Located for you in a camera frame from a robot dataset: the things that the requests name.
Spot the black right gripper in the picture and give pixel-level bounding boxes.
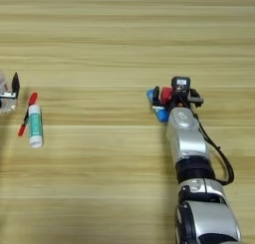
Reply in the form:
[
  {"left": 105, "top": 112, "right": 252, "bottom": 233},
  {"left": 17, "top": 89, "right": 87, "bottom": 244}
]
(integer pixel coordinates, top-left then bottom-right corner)
[{"left": 151, "top": 85, "right": 205, "bottom": 116}]

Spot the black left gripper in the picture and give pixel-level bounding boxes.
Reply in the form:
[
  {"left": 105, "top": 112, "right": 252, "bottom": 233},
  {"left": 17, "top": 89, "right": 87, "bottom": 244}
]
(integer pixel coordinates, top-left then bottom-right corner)
[{"left": 0, "top": 71, "right": 21, "bottom": 110}]

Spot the red cube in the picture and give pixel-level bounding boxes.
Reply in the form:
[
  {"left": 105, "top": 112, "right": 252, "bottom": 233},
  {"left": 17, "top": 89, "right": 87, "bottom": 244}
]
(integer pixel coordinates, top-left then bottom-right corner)
[{"left": 159, "top": 86, "right": 174, "bottom": 106}]

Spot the clear bottle with red cap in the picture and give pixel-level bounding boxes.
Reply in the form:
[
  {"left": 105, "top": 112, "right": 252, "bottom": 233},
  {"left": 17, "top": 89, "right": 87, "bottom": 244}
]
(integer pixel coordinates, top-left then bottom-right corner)
[{"left": 0, "top": 68, "right": 18, "bottom": 117}]

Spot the blue glue stick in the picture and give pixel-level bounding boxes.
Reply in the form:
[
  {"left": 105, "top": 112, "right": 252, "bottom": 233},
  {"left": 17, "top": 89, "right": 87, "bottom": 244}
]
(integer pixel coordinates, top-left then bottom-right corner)
[{"left": 145, "top": 88, "right": 170, "bottom": 123}]

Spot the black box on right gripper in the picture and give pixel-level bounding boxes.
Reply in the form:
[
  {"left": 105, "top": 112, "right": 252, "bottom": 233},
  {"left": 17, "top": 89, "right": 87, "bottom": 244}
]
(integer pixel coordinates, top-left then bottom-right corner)
[{"left": 170, "top": 76, "right": 192, "bottom": 97}]

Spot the red pen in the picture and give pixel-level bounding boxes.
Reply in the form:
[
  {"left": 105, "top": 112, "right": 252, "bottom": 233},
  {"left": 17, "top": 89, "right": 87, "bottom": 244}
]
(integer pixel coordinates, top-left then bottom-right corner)
[{"left": 17, "top": 92, "right": 39, "bottom": 138}]

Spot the green and white glue stick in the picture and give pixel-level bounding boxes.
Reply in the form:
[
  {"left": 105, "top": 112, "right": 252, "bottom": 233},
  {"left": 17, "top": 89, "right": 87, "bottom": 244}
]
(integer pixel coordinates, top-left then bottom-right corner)
[{"left": 27, "top": 104, "right": 45, "bottom": 149}]

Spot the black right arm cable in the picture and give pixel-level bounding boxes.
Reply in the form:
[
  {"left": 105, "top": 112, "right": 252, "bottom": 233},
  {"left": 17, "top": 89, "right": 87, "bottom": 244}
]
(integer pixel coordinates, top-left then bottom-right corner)
[{"left": 189, "top": 109, "right": 235, "bottom": 187}]

